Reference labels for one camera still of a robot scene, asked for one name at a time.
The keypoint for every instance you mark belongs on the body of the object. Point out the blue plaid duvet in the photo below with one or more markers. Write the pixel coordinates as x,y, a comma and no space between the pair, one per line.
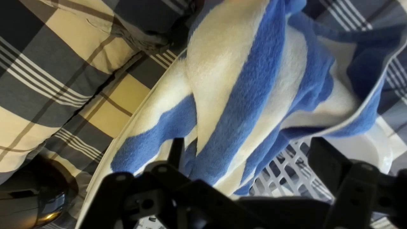
51,63

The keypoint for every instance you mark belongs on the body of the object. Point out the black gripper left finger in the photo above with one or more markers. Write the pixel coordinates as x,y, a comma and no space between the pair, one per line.
140,203

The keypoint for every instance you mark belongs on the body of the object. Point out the white plastic washing basket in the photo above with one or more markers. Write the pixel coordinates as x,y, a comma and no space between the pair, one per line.
288,169

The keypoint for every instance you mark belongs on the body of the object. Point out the blue and white striped towel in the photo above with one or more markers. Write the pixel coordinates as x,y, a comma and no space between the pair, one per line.
246,76

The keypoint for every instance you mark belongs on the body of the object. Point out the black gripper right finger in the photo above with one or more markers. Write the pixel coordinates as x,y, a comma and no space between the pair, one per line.
364,198

